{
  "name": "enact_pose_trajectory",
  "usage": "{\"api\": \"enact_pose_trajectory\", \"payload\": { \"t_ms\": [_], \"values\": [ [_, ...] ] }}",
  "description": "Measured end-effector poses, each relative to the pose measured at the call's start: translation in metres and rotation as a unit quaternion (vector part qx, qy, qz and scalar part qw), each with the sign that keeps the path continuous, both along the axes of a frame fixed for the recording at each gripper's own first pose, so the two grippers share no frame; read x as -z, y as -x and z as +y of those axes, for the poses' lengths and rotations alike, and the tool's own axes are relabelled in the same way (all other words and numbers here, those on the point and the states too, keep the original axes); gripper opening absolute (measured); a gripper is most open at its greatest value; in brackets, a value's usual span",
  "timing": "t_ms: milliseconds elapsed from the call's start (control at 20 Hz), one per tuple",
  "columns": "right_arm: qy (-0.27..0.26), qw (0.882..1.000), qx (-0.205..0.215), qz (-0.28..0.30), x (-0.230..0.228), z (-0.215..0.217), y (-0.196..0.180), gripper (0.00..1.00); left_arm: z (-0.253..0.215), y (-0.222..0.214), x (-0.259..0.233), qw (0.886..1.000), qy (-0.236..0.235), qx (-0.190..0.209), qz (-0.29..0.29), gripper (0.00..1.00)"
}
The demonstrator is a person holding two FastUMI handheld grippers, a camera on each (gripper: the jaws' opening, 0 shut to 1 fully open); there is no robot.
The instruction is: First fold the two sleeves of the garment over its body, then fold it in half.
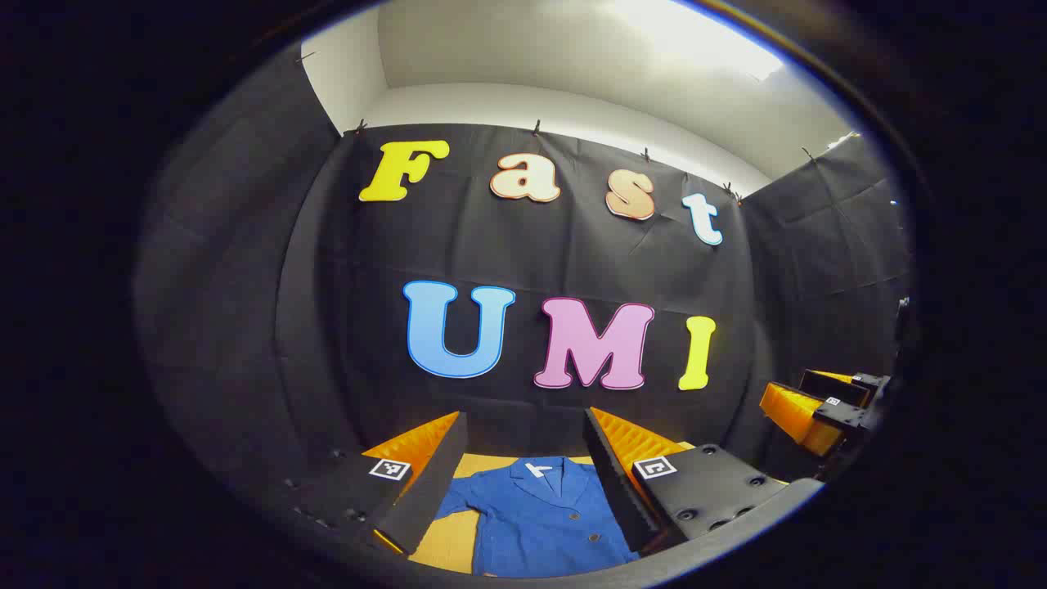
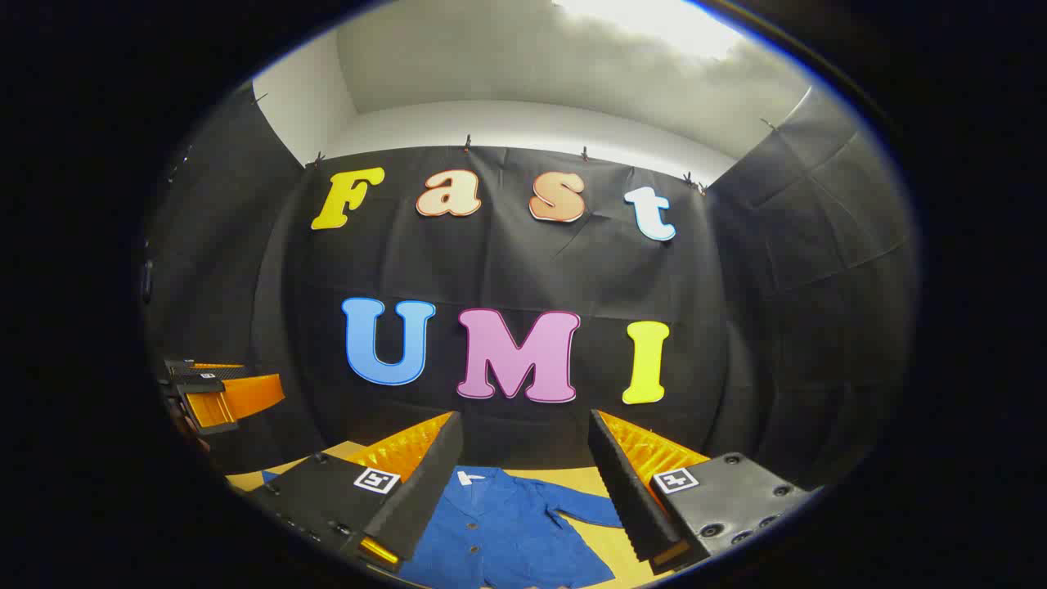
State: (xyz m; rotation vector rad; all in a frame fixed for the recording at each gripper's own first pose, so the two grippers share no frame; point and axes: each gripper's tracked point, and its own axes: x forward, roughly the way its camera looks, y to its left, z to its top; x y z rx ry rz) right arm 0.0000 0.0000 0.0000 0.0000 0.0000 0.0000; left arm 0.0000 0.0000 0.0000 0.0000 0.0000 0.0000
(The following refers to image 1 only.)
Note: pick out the blue button shirt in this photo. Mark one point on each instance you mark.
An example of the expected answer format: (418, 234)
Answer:
(540, 523)

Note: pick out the black backdrop cloth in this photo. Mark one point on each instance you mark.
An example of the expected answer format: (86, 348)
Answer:
(523, 262)

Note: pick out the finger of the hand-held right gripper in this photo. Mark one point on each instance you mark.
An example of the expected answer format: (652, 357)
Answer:
(793, 413)
(842, 388)

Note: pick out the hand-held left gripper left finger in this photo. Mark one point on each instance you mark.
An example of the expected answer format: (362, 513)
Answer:
(433, 483)

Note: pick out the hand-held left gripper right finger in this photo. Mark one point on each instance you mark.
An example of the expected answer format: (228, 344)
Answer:
(613, 483)

